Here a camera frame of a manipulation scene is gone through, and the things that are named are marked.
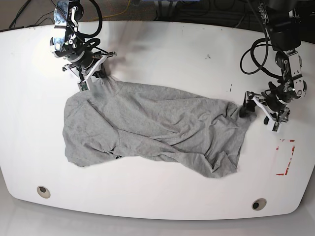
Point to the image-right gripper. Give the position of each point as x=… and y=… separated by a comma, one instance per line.
x=269, y=103

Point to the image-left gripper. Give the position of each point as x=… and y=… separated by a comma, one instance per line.
x=89, y=64

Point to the grey t-shirt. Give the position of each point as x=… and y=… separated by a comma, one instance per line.
x=118, y=119

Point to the red tape rectangle marking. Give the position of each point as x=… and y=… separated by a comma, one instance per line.
x=283, y=156

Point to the right table grommet hole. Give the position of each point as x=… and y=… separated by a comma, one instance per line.
x=259, y=204

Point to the table grommet hole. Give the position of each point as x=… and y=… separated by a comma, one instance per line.
x=259, y=204
x=43, y=192

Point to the left table grommet hole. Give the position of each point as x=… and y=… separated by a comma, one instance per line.
x=43, y=192

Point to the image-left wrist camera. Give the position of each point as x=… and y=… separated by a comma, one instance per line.
x=83, y=86

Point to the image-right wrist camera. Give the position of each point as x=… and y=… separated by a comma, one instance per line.
x=274, y=126

